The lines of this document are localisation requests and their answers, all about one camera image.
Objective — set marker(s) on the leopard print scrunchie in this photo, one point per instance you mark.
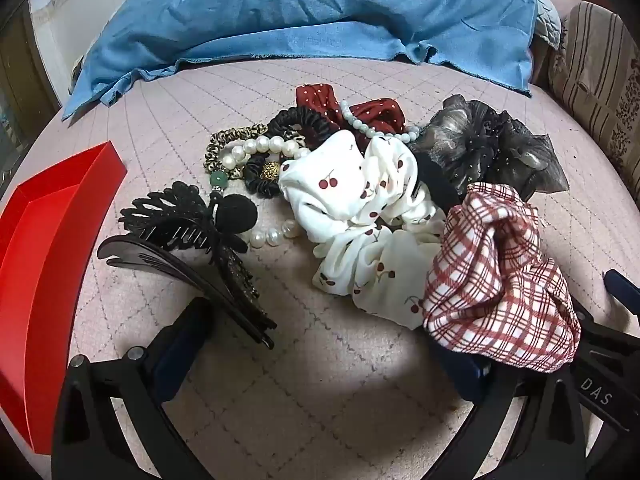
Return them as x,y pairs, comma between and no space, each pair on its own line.
220,140

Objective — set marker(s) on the floral patterned cloth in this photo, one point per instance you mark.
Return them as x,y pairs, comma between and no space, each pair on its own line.
76,72

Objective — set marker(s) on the black curved hair comb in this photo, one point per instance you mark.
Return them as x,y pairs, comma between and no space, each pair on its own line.
150,260

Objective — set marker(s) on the blue cloth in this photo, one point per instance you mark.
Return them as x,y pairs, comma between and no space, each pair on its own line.
300,10

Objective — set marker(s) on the white cherry print scrunchie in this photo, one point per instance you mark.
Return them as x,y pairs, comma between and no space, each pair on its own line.
340,170

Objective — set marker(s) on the striped beige pillow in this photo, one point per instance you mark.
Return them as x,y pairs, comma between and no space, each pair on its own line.
595,70

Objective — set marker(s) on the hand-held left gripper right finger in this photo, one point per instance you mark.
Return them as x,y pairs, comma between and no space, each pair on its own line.
470,375

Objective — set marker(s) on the grey quilted pillow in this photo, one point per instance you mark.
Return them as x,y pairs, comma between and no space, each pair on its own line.
547,20

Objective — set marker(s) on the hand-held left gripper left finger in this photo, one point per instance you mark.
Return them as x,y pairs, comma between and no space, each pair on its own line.
177,355

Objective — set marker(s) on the black sheer scrunchie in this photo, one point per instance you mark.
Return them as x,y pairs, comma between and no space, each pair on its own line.
480,150

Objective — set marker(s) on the black leaf claw hair clip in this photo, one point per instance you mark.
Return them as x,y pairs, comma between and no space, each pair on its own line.
165,215

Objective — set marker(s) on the red plaid scrunchie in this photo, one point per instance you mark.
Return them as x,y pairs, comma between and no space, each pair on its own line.
500,280

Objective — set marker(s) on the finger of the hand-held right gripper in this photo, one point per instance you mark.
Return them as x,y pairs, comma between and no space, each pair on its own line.
600,385
620,287

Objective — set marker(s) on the red polka dot scrunchie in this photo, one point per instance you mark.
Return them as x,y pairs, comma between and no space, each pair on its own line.
320,97

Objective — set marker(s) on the dark ornate hair clip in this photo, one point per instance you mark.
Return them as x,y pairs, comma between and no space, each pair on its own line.
240,280

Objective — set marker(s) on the black velvet scrunchie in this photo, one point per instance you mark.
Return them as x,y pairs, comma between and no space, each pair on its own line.
435,185

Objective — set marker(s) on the red box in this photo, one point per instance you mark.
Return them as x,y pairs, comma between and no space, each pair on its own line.
45,260

